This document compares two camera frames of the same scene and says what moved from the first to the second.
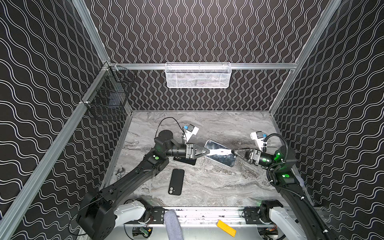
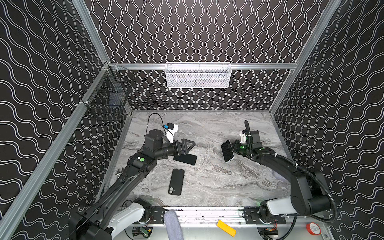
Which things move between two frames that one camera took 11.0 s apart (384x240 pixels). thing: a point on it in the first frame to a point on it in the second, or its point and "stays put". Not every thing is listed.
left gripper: [188, 151] to [179, 148]
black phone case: [176, 182] stays put
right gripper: [251, 156] to [235, 147]
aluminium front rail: [211, 216] stays put
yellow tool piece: [226, 228] stays put
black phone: [191, 161] stays put
